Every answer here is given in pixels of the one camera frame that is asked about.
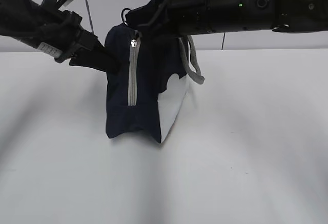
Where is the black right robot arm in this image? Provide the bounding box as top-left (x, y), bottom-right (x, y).
top-left (124, 0), bottom-right (327, 38)

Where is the navy blue lunch bag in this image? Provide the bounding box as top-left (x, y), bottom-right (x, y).
top-left (105, 21), bottom-right (205, 144)

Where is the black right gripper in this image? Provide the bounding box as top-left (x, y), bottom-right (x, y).
top-left (126, 0), bottom-right (275, 37)

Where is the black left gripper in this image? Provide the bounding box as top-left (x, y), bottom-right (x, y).
top-left (25, 10), bottom-right (120, 74)

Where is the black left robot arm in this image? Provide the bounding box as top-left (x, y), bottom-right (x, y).
top-left (1, 0), bottom-right (120, 74)

